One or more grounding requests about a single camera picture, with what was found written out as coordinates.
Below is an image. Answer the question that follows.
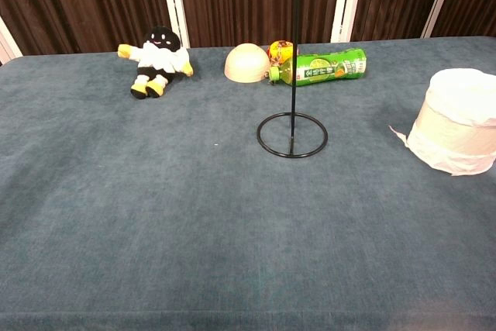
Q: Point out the black and white plush doll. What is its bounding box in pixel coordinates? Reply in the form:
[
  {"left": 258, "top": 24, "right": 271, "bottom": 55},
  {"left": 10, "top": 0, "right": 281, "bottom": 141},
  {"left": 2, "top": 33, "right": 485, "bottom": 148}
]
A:
[{"left": 117, "top": 25, "right": 194, "bottom": 100}]

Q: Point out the orange yellow toy keychain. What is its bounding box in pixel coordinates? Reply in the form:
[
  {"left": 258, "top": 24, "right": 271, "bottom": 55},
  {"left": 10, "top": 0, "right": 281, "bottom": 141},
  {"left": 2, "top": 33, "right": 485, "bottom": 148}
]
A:
[{"left": 267, "top": 39, "right": 300, "bottom": 67}]

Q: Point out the blue table cloth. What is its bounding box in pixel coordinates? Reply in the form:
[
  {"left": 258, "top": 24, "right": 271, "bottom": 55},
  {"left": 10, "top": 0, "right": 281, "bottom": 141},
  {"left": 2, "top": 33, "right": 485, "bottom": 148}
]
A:
[{"left": 0, "top": 35, "right": 496, "bottom": 331}]

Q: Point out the white toilet paper roll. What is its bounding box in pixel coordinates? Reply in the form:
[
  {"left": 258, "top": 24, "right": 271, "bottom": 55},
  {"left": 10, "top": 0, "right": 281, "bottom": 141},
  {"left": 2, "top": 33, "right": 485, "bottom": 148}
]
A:
[{"left": 388, "top": 67, "right": 496, "bottom": 176}]

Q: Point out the beige bowl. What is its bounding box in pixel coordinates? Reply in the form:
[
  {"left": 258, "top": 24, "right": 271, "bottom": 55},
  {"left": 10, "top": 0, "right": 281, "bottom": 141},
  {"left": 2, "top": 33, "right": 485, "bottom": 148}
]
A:
[{"left": 224, "top": 43, "right": 271, "bottom": 84}]

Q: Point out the black wire paper roll stand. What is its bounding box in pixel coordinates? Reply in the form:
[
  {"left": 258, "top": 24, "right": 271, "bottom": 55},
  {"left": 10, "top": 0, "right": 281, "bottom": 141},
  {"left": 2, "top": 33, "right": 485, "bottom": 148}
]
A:
[{"left": 257, "top": 0, "right": 329, "bottom": 160}]

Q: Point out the green snack packet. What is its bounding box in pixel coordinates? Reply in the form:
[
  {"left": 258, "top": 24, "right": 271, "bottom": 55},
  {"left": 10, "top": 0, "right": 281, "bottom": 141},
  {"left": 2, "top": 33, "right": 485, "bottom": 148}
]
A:
[{"left": 268, "top": 47, "right": 367, "bottom": 87}]

